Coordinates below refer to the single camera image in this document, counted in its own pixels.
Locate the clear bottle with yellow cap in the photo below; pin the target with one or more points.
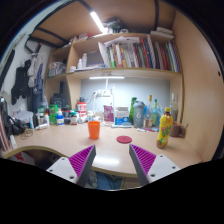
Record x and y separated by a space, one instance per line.
148 115

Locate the magenta pouch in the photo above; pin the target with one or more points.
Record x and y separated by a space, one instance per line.
108 114

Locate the yellow drink bottle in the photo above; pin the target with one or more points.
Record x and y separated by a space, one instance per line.
165 128

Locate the grey shaker bottle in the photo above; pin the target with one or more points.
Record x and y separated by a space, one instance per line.
138 115

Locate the red and white canister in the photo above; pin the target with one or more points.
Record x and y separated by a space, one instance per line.
81 108

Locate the flat round red coaster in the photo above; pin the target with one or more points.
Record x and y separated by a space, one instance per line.
124 139

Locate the tall clear glass bottle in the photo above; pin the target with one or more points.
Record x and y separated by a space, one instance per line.
173 108

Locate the wooden shelf unit with books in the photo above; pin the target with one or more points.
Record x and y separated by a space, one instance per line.
133 73

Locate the green glass bottle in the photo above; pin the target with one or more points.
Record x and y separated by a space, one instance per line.
132 110

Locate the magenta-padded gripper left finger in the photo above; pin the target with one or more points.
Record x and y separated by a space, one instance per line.
81 160

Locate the green jar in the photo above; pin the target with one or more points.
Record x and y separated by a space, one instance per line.
53 115

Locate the brown ceramic mug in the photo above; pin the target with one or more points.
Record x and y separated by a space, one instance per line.
175 130

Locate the ceiling light strip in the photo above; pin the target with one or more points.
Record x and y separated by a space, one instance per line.
97 22

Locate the clear bottle with green cap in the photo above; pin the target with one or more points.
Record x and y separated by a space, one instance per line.
155 115

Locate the pale blue hairbrush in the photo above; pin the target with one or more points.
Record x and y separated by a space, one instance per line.
121 125

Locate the under-shelf light strip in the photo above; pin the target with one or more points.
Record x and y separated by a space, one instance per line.
106 77

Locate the orange plastic cup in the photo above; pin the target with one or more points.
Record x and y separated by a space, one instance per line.
94 130

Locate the white marker pen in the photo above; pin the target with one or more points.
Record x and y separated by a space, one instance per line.
146 130

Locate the dark hanging clothes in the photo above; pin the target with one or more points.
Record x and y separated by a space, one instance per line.
20 83

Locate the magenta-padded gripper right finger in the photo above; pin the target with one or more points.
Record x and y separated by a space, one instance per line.
143 159

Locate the white wall power strip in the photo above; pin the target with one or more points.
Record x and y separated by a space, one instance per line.
105 93

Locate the white bottle with blue cap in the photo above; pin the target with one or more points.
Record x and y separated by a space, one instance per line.
60 119

